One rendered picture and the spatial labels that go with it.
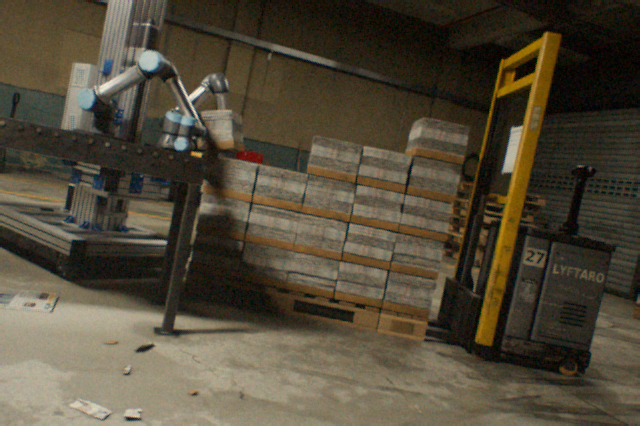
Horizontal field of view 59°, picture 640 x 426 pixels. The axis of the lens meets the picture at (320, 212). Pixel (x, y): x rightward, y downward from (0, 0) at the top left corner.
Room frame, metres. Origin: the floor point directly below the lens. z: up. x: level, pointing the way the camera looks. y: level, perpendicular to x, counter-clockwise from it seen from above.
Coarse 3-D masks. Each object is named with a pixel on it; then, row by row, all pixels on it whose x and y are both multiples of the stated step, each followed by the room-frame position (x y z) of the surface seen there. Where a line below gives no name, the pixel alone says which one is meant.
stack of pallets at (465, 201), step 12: (468, 192) 9.36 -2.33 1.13; (456, 204) 9.68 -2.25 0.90; (468, 204) 9.32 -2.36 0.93; (492, 204) 9.15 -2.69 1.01; (504, 204) 9.29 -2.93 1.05; (528, 204) 9.44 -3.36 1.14; (540, 204) 9.38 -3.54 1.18; (456, 216) 9.52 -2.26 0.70; (492, 216) 9.48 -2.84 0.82; (528, 216) 9.48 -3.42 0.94; (456, 228) 9.70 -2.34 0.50; (456, 240) 9.35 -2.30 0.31; (444, 252) 9.64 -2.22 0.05; (456, 252) 9.34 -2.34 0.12
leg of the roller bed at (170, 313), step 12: (192, 192) 2.48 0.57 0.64; (192, 204) 2.48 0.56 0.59; (192, 216) 2.49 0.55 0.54; (192, 228) 2.49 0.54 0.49; (180, 240) 2.47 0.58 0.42; (180, 252) 2.48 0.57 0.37; (180, 264) 2.48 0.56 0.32; (180, 276) 2.48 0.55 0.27; (180, 288) 2.49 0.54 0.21; (168, 300) 2.47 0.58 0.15; (168, 312) 2.48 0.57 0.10; (168, 324) 2.48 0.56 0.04
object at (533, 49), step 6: (534, 42) 3.34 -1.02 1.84; (540, 42) 3.24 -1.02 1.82; (528, 48) 3.42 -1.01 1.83; (534, 48) 3.32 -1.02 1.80; (516, 54) 3.62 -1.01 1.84; (522, 54) 3.51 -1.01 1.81; (528, 54) 3.41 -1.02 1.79; (534, 54) 3.39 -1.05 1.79; (504, 60) 3.84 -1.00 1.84; (510, 60) 3.72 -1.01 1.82; (516, 60) 3.60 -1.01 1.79; (522, 60) 3.56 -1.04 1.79; (528, 60) 3.54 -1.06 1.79; (504, 66) 3.82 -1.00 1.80; (510, 66) 3.75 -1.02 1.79; (516, 66) 3.72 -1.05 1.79
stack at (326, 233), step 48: (288, 192) 3.29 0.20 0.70; (336, 192) 3.30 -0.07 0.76; (384, 192) 3.31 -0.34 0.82; (240, 240) 3.33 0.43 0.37; (288, 240) 3.29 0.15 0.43; (336, 240) 3.30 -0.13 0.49; (384, 240) 3.31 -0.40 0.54; (192, 288) 3.27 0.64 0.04; (240, 288) 3.63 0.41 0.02; (336, 288) 3.30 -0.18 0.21
